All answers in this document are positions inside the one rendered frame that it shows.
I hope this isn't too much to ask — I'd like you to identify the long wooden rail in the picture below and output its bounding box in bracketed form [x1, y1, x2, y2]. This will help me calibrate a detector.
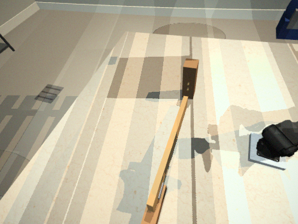
[146, 96, 188, 213]

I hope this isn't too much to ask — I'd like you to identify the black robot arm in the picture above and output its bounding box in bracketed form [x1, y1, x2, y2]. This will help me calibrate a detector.
[257, 120, 298, 162]

